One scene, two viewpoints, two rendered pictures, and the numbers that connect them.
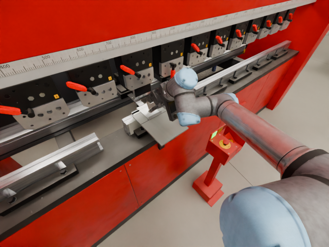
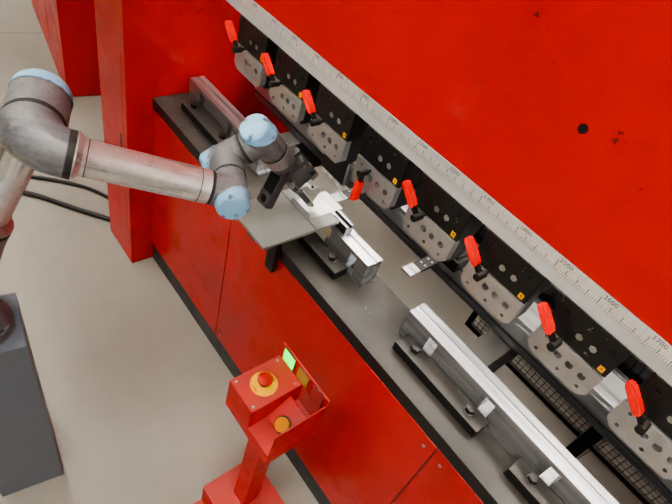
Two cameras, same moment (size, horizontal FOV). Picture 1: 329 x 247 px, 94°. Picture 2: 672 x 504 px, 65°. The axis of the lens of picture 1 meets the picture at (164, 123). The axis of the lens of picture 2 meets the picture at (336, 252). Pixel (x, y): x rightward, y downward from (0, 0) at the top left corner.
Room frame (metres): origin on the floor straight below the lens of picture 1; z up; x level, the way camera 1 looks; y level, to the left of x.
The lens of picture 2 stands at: (0.51, -1.12, 1.98)
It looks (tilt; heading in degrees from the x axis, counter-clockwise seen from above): 43 degrees down; 77
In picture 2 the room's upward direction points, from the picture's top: 19 degrees clockwise
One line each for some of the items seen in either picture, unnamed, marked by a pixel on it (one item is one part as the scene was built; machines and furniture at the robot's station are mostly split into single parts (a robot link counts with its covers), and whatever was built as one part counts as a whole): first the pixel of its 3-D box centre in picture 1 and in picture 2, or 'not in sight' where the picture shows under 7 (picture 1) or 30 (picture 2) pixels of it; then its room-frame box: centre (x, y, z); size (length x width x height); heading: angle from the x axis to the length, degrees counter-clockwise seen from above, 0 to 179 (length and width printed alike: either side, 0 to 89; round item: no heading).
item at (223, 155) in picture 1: (226, 142); (275, 402); (0.65, -0.42, 0.75); 0.20 x 0.16 x 0.18; 129
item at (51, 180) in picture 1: (41, 186); (207, 126); (0.29, 0.55, 0.89); 0.30 x 0.05 x 0.03; 129
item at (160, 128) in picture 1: (159, 122); (285, 215); (0.59, 0.03, 1.00); 0.26 x 0.18 x 0.01; 39
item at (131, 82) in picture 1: (134, 67); (341, 123); (0.69, 0.14, 1.26); 0.15 x 0.09 x 0.17; 129
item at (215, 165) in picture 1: (214, 168); (256, 460); (0.65, -0.42, 0.39); 0.06 x 0.06 x 0.54; 39
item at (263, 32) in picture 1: (262, 25); not in sight; (1.45, -0.79, 1.26); 0.15 x 0.09 x 0.17; 129
